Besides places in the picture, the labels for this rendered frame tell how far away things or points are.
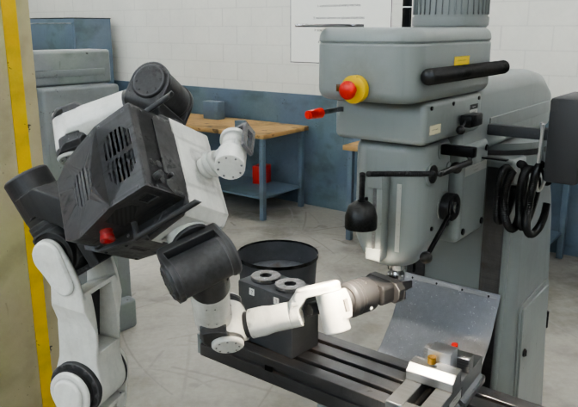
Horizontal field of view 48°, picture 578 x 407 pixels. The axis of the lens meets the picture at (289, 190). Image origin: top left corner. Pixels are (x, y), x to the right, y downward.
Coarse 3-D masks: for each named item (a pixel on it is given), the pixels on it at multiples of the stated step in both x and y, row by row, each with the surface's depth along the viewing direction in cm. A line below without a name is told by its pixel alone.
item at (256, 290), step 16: (256, 272) 199; (272, 272) 199; (240, 288) 197; (256, 288) 192; (272, 288) 190; (288, 288) 187; (256, 304) 193; (272, 304) 188; (304, 304) 187; (304, 320) 189; (272, 336) 191; (288, 336) 186; (304, 336) 190; (288, 352) 187
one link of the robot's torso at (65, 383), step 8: (120, 352) 173; (56, 376) 160; (64, 376) 159; (72, 376) 158; (56, 384) 159; (64, 384) 158; (72, 384) 158; (80, 384) 157; (56, 392) 159; (64, 392) 159; (72, 392) 158; (80, 392) 158; (88, 392) 158; (120, 392) 175; (56, 400) 160; (64, 400) 159; (72, 400) 158; (80, 400) 158; (88, 400) 158; (112, 400) 172; (120, 400) 174
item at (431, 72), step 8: (472, 64) 151; (480, 64) 153; (488, 64) 156; (496, 64) 160; (504, 64) 165; (424, 72) 134; (432, 72) 133; (440, 72) 135; (448, 72) 138; (456, 72) 141; (464, 72) 144; (472, 72) 148; (480, 72) 152; (488, 72) 156; (496, 72) 161; (504, 72) 166; (424, 80) 134; (432, 80) 133; (440, 80) 135; (448, 80) 139; (456, 80) 143
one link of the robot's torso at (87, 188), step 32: (96, 128) 136; (128, 128) 131; (160, 128) 138; (96, 160) 134; (128, 160) 128; (160, 160) 132; (192, 160) 142; (64, 192) 143; (96, 192) 133; (128, 192) 126; (160, 192) 128; (192, 192) 136; (64, 224) 142; (96, 224) 132; (128, 224) 137; (160, 224) 132; (192, 224) 137; (224, 224) 144; (128, 256) 150
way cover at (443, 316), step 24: (432, 288) 204; (456, 288) 200; (408, 312) 206; (432, 312) 202; (456, 312) 198; (480, 312) 194; (384, 336) 206; (408, 336) 203; (432, 336) 199; (456, 336) 196; (480, 336) 192; (408, 360) 198
